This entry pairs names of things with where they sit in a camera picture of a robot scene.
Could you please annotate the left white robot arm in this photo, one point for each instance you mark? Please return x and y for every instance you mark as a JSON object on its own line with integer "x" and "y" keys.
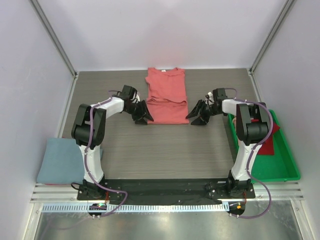
{"x": 88, "y": 131}

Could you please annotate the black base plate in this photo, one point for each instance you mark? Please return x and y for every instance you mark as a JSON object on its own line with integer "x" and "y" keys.
{"x": 166, "y": 192}

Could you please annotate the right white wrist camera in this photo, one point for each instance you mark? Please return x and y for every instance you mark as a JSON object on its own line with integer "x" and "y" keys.
{"x": 209, "y": 98}

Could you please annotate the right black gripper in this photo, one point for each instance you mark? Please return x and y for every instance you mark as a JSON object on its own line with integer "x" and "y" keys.
{"x": 206, "y": 109}

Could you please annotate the left aluminium frame post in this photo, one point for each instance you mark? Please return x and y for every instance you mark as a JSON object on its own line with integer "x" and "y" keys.
{"x": 53, "y": 36}

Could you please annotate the slotted cable duct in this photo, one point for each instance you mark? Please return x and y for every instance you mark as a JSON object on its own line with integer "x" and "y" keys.
{"x": 104, "y": 208}

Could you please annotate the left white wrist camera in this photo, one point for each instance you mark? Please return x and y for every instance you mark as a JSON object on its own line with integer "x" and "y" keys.
{"x": 136, "y": 98}

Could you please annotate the folded blue t shirt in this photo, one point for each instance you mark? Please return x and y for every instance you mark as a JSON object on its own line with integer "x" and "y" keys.
{"x": 62, "y": 164}

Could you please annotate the dark red t shirt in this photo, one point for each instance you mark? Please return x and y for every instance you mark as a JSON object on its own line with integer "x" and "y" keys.
{"x": 267, "y": 148}

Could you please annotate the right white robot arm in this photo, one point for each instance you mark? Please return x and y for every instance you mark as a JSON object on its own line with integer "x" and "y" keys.
{"x": 254, "y": 124}

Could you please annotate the aluminium frame post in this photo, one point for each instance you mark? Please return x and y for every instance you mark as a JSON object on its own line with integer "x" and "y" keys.
{"x": 280, "y": 19}
{"x": 53, "y": 36}

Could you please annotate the light pink t shirt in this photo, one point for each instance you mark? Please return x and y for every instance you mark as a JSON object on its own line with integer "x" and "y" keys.
{"x": 234, "y": 121}

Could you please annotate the salmon pink t shirt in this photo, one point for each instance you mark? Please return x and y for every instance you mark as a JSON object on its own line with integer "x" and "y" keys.
{"x": 167, "y": 98}

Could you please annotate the right aluminium frame post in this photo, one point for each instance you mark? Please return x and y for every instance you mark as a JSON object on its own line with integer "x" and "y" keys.
{"x": 280, "y": 19}

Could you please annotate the green plastic bin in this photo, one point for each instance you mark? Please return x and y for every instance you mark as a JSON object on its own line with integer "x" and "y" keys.
{"x": 279, "y": 167}

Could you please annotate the aluminium front rail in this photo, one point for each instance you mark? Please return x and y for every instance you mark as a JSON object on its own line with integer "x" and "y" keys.
{"x": 280, "y": 191}

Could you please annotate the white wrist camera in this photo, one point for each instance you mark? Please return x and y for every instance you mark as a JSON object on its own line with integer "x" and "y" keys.
{"x": 209, "y": 98}
{"x": 136, "y": 98}

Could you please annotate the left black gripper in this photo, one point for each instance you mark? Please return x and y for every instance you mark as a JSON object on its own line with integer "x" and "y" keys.
{"x": 139, "y": 119}

